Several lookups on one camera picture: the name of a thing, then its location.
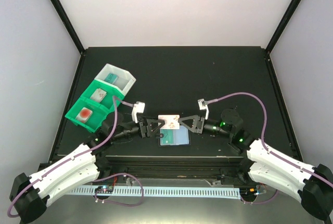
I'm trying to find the white patterned card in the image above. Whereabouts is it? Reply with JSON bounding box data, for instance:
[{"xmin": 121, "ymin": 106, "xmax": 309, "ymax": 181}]
[{"xmin": 158, "ymin": 115, "xmax": 180, "ymax": 130}]

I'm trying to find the teal card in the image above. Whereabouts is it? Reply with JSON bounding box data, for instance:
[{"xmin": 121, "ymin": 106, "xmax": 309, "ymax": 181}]
[
  {"xmin": 160, "ymin": 129, "xmax": 175, "ymax": 146},
  {"xmin": 104, "ymin": 73, "xmax": 118, "ymax": 84}
]

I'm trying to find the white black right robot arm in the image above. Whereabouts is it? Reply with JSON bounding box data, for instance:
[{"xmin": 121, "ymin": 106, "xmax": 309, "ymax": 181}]
[{"xmin": 178, "ymin": 108, "xmax": 332, "ymax": 223}]

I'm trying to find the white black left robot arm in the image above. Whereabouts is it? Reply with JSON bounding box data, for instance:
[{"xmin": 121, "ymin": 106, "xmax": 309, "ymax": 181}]
[{"xmin": 7, "ymin": 113, "xmax": 165, "ymax": 223}]

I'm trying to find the red circle card in bin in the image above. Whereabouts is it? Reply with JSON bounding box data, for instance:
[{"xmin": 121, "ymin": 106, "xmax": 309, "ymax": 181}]
[{"xmin": 75, "ymin": 107, "xmax": 93, "ymax": 123}]

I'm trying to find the white card in green bin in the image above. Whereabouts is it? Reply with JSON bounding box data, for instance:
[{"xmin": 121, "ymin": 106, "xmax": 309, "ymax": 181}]
[{"xmin": 90, "ymin": 89, "xmax": 107, "ymax": 103}]

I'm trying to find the teal card in white bin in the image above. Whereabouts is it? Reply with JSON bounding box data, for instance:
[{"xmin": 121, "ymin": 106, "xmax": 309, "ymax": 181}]
[{"xmin": 104, "ymin": 73, "xmax": 118, "ymax": 84}]

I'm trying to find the green bin near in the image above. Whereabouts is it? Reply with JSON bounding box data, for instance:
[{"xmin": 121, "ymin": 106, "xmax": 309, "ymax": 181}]
[{"xmin": 65, "ymin": 97, "xmax": 109, "ymax": 133}]

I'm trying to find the green bin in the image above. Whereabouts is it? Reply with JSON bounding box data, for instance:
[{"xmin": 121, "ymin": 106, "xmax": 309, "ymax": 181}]
[
  {"xmin": 65, "ymin": 97, "xmax": 109, "ymax": 133},
  {"xmin": 81, "ymin": 80, "xmax": 125, "ymax": 112}
]

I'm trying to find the green bin middle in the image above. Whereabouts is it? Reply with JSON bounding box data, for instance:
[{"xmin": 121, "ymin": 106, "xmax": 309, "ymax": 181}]
[{"xmin": 81, "ymin": 80, "xmax": 125, "ymax": 112}]

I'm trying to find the white bin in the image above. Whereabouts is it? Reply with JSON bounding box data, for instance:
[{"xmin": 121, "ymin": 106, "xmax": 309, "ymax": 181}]
[{"xmin": 94, "ymin": 64, "xmax": 136, "ymax": 96}]

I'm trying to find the left controller board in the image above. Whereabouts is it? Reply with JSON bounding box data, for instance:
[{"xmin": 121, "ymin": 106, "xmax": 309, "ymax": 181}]
[{"xmin": 94, "ymin": 185, "xmax": 113, "ymax": 195}]

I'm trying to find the controller board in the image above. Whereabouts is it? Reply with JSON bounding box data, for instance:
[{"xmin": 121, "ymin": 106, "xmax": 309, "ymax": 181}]
[
  {"xmin": 239, "ymin": 185, "xmax": 261, "ymax": 197},
  {"xmin": 94, "ymin": 185, "xmax": 113, "ymax": 195}
]

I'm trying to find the right controller board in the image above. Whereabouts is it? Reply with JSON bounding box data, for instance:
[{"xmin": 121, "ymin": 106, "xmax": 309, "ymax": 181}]
[{"xmin": 239, "ymin": 185, "xmax": 261, "ymax": 197}]

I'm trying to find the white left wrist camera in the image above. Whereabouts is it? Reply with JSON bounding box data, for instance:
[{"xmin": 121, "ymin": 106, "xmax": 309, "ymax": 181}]
[{"xmin": 131, "ymin": 101, "xmax": 145, "ymax": 123}]

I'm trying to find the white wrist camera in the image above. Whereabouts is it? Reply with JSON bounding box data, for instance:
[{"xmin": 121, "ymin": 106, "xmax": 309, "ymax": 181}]
[
  {"xmin": 198, "ymin": 98, "xmax": 209, "ymax": 120},
  {"xmin": 131, "ymin": 101, "xmax": 145, "ymax": 123}
]

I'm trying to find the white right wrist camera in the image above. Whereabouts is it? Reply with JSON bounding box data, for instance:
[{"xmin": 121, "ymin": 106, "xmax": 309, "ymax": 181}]
[{"xmin": 198, "ymin": 98, "xmax": 209, "ymax": 120}]

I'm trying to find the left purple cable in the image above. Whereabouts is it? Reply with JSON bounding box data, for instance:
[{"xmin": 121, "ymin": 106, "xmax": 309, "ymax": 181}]
[{"xmin": 6, "ymin": 95, "xmax": 144, "ymax": 219}]

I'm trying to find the purple cable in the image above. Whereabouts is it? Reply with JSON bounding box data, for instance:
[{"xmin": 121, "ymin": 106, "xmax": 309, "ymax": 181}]
[
  {"xmin": 202, "ymin": 92, "xmax": 333, "ymax": 205},
  {"xmin": 6, "ymin": 95, "xmax": 144, "ymax": 219}
]

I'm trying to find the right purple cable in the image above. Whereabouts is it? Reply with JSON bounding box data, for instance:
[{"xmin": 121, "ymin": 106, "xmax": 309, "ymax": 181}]
[{"xmin": 202, "ymin": 92, "xmax": 333, "ymax": 205}]

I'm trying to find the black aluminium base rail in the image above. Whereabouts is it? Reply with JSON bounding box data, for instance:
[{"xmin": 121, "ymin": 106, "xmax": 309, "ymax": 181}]
[{"xmin": 96, "ymin": 156, "xmax": 256, "ymax": 186}]

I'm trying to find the white slotted cable duct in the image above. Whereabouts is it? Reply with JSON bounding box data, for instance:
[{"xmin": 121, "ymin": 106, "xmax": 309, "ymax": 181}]
[{"xmin": 67, "ymin": 185, "xmax": 240, "ymax": 200}]

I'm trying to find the black left frame post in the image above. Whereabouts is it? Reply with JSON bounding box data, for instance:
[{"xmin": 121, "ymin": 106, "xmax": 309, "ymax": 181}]
[{"xmin": 50, "ymin": 0, "xmax": 85, "ymax": 54}]

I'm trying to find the black frame post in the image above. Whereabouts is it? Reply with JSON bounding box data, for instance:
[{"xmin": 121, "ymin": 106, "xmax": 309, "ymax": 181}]
[
  {"xmin": 50, "ymin": 0, "xmax": 85, "ymax": 54},
  {"xmin": 265, "ymin": 0, "xmax": 302, "ymax": 54}
]

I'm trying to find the black right frame post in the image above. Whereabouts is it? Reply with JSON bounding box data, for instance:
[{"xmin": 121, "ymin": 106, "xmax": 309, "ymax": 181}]
[{"xmin": 265, "ymin": 0, "xmax": 302, "ymax": 54}]

